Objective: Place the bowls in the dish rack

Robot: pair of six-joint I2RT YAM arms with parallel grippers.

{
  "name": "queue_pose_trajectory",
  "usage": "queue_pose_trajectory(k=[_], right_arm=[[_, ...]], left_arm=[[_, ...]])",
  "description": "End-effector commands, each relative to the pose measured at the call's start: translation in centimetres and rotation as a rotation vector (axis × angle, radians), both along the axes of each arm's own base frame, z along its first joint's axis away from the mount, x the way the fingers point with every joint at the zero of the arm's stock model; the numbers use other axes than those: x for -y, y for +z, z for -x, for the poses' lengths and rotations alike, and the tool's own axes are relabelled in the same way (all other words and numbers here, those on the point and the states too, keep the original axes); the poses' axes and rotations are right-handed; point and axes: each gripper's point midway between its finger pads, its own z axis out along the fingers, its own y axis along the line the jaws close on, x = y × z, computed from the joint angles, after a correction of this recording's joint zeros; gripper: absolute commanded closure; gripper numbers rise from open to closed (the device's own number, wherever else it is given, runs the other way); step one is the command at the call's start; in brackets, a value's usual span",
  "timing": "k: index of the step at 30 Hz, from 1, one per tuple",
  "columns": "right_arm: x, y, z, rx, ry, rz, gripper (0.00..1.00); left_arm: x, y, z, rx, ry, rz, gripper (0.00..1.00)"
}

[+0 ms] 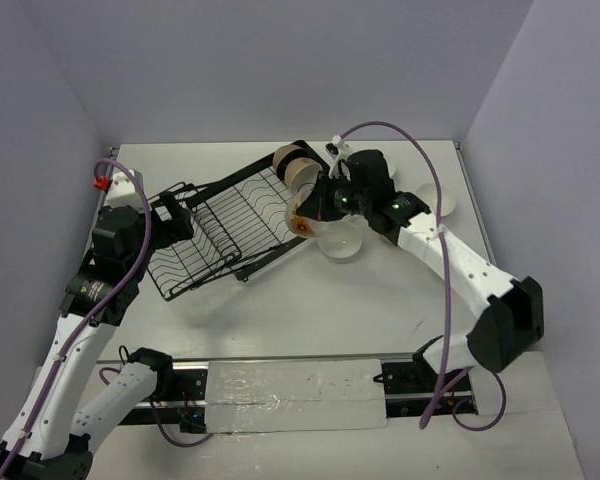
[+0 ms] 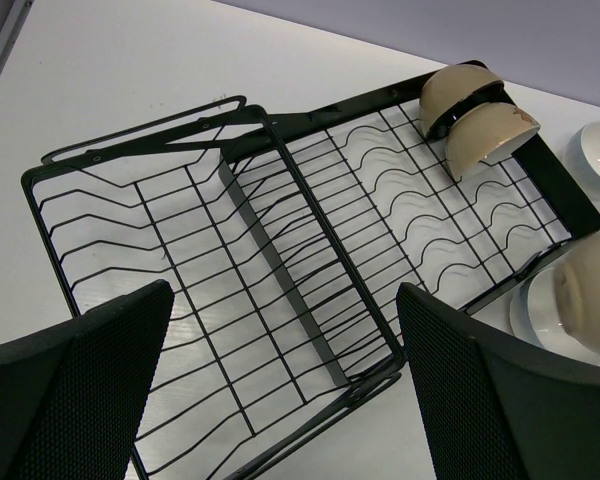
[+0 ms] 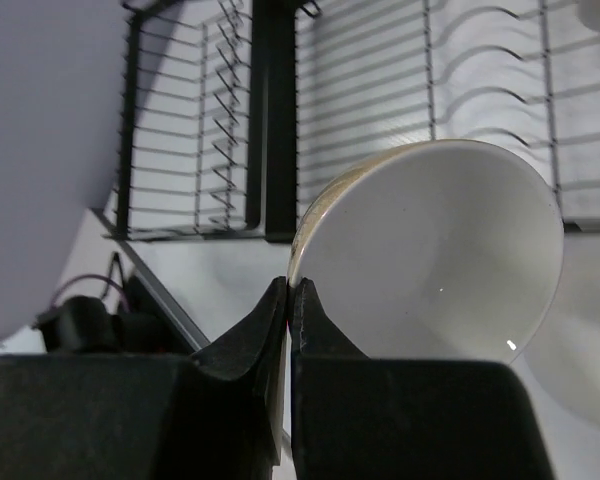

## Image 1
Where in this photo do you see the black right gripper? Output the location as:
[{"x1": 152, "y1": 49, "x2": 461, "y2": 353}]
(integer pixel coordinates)
[{"x1": 299, "y1": 170, "x2": 373, "y2": 222}]

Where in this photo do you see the beige floral bowl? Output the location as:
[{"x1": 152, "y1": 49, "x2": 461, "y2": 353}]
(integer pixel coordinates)
[
  {"x1": 283, "y1": 187, "x2": 331, "y2": 240},
  {"x1": 284, "y1": 157, "x2": 322, "y2": 194},
  {"x1": 272, "y1": 144, "x2": 305, "y2": 177}
]

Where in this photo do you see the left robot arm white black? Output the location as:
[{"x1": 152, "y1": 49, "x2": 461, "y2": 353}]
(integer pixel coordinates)
[{"x1": 0, "y1": 194, "x2": 193, "y2": 479}]

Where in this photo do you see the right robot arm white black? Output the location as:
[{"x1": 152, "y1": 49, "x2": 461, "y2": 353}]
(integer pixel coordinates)
[{"x1": 295, "y1": 150, "x2": 544, "y2": 391}]

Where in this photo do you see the white bowl far back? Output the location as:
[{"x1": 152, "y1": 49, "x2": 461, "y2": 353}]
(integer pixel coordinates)
[{"x1": 386, "y1": 159, "x2": 397, "y2": 178}]

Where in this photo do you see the white bowl right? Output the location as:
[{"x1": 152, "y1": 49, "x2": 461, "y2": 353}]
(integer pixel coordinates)
[{"x1": 416, "y1": 183, "x2": 457, "y2": 217}]

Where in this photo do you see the white taped cover sheet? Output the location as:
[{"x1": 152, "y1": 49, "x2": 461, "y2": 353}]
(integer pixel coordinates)
[{"x1": 205, "y1": 359, "x2": 387, "y2": 433}]

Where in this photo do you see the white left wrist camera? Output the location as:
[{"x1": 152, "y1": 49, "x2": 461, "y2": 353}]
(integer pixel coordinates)
[{"x1": 93, "y1": 171, "x2": 142, "y2": 210}]

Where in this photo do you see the black wire dish rack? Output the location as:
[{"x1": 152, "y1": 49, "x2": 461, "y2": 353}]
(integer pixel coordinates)
[{"x1": 148, "y1": 153, "x2": 305, "y2": 301}]

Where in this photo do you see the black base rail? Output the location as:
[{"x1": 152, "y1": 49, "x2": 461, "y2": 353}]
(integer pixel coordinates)
[{"x1": 114, "y1": 357, "x2": 481, "y2": 436}]

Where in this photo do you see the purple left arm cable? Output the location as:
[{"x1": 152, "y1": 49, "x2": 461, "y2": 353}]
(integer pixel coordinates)
[{"x1": 0, "y1": 158, "x2": 154, "y2": 476}]

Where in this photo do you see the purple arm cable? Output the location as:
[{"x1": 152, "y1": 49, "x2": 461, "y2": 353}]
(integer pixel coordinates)
[
  {"x1": 339, "y1": 121, "x2": 506, "y2": 431},
  {"x1": 0, "y1": 158, "x2": 154, "y2": 476}
]

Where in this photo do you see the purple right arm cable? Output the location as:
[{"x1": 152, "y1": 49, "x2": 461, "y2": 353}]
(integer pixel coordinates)
[{"x1": 339, "y1": 121, "x2": 506, "y2": 431}]

